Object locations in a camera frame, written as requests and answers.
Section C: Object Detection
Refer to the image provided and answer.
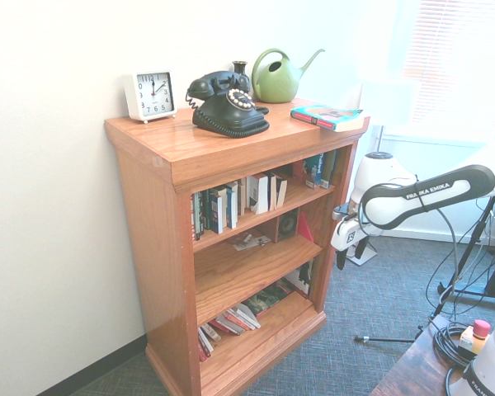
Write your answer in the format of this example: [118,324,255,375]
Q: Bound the green plastic watering can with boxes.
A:
[251,48,326,103]

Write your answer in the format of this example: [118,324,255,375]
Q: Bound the red and white book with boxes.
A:
[292,158,315,189]

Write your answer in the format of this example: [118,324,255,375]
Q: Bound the black and white spine book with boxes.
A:
[209,187,226,235]

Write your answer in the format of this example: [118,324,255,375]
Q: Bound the black camera stand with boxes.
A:
[428,193,495,319]

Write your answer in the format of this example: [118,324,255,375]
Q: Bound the red and black book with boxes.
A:
[191,191,203,243]

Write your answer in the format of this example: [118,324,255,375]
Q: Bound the white red paperback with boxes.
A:
[197,328,215,363]

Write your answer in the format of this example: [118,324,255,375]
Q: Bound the white window blinds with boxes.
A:
[399,0,495,129]

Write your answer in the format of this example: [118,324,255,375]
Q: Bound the white thin paperback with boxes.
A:
[200,322,223,343]

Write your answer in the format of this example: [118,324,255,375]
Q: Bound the black rotary telephone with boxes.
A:
[184,70,271,139]

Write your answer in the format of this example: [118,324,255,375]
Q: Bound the blue Thailand travel book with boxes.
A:
[311,151,328,189]

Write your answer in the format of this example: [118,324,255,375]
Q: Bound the red spine paperback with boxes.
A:
[214,315,247,337]

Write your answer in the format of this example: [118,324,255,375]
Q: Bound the black tripod leg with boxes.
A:
[353,334,416,345]

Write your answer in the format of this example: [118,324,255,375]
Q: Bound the white thick paperback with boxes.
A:
[246,172,271,215]

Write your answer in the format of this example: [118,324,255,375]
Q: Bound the black glossy vase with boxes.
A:
[232,60,251,90]

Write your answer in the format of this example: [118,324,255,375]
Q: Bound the dark green cover book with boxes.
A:
[241,282,296,317]

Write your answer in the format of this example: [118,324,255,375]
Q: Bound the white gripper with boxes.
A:
[331,217,370,271]

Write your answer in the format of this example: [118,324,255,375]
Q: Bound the red thin book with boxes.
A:
[297,210,316,244]

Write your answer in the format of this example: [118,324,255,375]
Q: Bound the black coiled cables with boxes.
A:
[431,321,476,369]

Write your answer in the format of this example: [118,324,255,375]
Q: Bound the dark wooden table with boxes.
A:
[369,315,479,396]

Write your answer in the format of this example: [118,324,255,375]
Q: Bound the white square alarm clock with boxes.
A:
[122,70,178,125]

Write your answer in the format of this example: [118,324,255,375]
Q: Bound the black and white cover book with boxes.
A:
[284,257,317,299]

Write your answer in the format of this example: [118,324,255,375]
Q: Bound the wooden bookshelf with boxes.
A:
[104,97,371,396]

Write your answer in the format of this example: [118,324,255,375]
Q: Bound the red yellow emergency stop button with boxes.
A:
[460,319,492,356]

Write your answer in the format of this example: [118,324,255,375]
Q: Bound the gray arm cable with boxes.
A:
[414,172,464,309]

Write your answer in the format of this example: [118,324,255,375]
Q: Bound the green spine book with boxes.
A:
[323,148,339,191]

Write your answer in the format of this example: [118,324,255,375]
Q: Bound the blue and white spine book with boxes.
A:
[224,183,239,230]

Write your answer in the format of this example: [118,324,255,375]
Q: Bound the small brown speaker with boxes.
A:
[276,208,301,243]

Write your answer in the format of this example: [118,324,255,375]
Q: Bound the white floor stand base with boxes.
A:
[348,241,379,266]

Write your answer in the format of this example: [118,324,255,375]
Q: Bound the large white paperback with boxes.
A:
[230,303,262,331]

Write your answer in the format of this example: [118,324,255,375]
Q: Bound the thin dark cream paperback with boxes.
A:
[237,177,249,217]

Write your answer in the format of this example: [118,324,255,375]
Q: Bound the teal and red paperback book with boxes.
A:
[290,105,366,133]

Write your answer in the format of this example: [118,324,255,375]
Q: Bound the loose printed papers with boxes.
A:
[232,233,272,252]

